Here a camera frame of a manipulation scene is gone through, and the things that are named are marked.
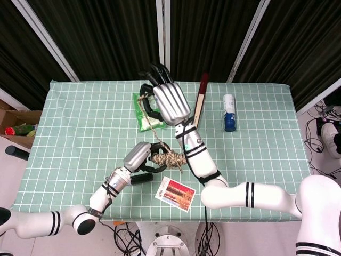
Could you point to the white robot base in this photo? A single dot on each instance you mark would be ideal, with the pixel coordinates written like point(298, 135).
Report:
point(167, 240)

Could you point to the dark red folding fan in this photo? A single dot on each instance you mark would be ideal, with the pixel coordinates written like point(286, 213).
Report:
point(200, 101)

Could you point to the red and green toy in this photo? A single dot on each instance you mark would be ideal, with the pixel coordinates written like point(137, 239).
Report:
point(18, 130)

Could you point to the white metal frame post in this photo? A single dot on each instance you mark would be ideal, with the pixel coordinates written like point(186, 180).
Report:
point(319, 98)
point(247, 40)
point(12, 100)
point(45, 37)
point(163, 32)

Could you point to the green wet wipes pack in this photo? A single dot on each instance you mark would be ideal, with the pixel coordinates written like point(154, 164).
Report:
point(142, 120)

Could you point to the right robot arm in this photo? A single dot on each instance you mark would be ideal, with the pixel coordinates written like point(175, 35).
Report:
point(253, 194)

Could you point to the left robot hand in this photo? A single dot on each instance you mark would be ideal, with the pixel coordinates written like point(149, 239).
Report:
point(137, 156)

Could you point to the green grid tablecloth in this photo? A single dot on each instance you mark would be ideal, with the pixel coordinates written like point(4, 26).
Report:
point(80, 128)

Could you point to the brown cardboard box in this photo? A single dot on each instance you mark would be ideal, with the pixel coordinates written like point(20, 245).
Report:
point(16, 117)

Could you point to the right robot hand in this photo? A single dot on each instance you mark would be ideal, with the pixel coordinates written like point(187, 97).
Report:
point(171, 102)

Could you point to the white and blue bottle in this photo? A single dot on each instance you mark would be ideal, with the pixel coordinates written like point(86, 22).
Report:
point(229, 112)

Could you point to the red photo postcard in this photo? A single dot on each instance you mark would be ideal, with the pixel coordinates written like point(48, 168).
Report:
point(175, 194)

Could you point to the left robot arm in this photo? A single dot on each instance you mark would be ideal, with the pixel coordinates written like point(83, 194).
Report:
point(66, 220)

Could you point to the black cylinder bar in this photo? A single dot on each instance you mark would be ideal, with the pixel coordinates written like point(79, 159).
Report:
point(16, 152)

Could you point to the white shoe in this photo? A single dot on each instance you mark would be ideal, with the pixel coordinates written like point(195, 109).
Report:
point(331, 138)

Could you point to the black pleated curtain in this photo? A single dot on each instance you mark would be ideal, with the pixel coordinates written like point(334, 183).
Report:
point(106, 40)

